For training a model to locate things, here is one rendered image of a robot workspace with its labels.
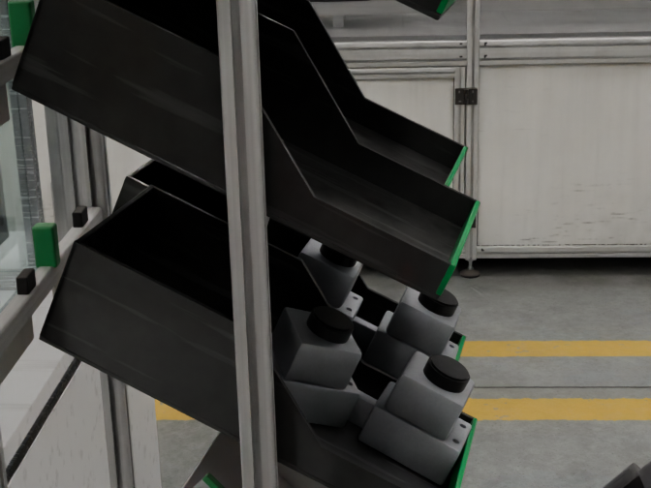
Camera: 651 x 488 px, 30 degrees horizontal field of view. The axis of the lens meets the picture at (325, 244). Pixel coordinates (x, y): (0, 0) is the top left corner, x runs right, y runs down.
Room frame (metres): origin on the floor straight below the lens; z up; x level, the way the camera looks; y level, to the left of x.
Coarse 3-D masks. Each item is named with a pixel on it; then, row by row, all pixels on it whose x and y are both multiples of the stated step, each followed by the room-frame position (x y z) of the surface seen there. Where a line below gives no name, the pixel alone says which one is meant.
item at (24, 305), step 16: (16, 48) 0.82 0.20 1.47; (0, 64) 0.76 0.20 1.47; (16, 64) 0.79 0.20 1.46; (0, 80) 0.76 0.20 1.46; (96, 208) 0.97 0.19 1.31; (96, 224) 0.96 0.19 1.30; (64, 240) 0.89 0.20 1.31; (64, 256) 0.86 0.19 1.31; (48, 272) 0.82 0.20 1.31; (48, 288) 0.81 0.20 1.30; (16, 304) 0.76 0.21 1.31; (32, 304) 0.77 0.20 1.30; (0, 320) 0.73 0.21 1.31; (16, 320) 0.74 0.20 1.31; (0, 336) 0.70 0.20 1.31; (0, 352) 0.70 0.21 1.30
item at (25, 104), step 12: (24, 96) 2.00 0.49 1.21; (24, 108) 2.00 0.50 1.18; (24, 120) 2.00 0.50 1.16; (24, 132) 2.00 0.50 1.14; (24, 144) 2.00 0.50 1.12; (36, 144) 2.03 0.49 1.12; (24, 156) 2.01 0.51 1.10; (36, 156) 2.03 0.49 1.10; (36, 168) 2.02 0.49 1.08; (36, 180) 2.01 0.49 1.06; (36, 192) 2.00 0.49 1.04; (36, 204) 2.00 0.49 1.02; (36, 216) 2.00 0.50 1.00
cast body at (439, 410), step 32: (416, 352) 0.75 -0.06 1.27; (416, 384) 0.71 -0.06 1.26; (448, 384) 0.72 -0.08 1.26; (352, 416) 0.74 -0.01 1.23; (384, 416) 0.72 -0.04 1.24; (416, 416) 0.71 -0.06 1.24; (448, 416) 0.71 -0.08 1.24; (384, 448) 0.72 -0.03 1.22; (416, 448) 0.71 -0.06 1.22; (448, 448) 0.71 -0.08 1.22
